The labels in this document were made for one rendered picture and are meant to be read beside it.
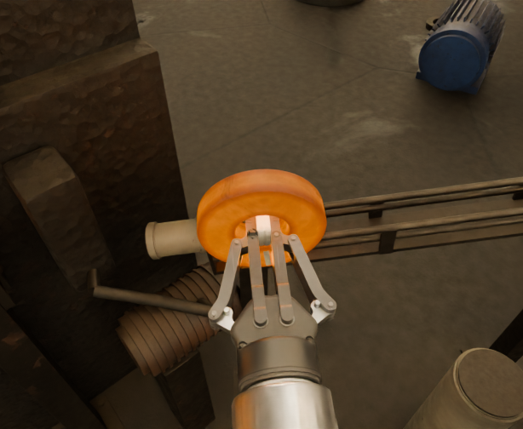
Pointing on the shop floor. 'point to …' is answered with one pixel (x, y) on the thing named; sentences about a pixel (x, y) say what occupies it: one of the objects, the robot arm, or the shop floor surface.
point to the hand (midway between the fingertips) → (261, 214)
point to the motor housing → (177, 345)
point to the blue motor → (462, 46)
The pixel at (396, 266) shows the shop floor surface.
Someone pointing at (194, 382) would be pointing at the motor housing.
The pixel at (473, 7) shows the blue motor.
